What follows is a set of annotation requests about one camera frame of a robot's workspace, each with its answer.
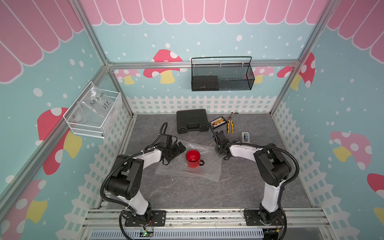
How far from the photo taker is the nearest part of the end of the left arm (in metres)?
0.77

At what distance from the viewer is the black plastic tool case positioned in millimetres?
1076

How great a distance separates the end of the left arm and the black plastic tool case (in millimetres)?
180
